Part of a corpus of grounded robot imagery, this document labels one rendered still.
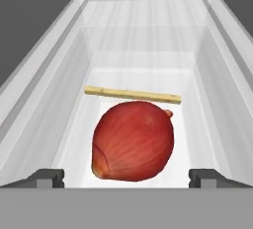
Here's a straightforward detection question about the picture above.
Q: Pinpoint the pale yellow flat stick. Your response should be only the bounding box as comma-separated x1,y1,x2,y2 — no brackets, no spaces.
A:
83,85,183,106

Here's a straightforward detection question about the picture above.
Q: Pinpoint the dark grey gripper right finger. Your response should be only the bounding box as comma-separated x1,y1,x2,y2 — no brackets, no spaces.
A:
188,168,249,190

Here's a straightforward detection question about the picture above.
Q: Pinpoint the red onion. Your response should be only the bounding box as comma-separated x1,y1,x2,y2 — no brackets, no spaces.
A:
91,100,175,183

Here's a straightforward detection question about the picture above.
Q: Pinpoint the white fridge drawer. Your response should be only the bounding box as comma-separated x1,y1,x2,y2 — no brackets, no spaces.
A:
0,0,253,190

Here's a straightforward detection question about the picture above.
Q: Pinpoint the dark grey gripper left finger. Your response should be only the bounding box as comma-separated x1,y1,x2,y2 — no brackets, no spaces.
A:
6,168,65,190

